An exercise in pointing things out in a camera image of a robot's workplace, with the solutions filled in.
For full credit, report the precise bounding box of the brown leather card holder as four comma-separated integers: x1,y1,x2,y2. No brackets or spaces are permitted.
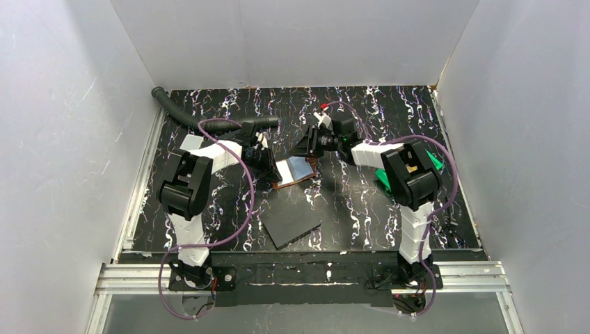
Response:
272,157,317,189

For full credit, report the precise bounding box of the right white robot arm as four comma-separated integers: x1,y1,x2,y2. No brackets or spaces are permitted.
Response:
289,119,442,282

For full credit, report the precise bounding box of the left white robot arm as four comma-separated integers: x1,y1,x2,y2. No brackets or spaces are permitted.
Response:
157,122,281,285

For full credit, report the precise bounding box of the green plastic card tray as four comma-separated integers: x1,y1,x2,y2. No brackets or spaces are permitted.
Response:
374,150,445,194

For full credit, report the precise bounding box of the black foam block front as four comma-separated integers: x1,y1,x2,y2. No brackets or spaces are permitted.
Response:
262,204,321,250

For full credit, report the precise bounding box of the white plastic box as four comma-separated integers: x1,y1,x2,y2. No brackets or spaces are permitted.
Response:
180,134,203,151

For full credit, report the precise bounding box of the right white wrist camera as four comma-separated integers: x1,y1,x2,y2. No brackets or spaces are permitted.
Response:
313,104,333,135

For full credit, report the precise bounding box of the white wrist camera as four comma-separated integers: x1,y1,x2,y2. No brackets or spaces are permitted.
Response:
255,132,269,151
313,104,333,135

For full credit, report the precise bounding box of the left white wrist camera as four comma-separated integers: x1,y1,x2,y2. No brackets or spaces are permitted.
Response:
255,132,269,151

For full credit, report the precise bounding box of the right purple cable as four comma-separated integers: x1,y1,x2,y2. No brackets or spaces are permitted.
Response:
322,101,459,319

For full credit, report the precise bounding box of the purple cable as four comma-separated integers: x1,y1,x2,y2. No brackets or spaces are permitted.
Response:
322,101,459,319
157,118,259,321

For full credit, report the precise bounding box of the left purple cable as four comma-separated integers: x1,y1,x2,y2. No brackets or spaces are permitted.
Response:
157,118,259,321

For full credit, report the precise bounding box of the black corrugated hose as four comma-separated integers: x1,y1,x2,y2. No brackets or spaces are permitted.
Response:
151,86,280,134

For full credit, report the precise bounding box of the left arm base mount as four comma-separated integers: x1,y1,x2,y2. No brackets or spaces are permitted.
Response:
168,259,237,316

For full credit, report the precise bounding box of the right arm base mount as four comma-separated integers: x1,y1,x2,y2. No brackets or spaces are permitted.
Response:
365,262,444,317

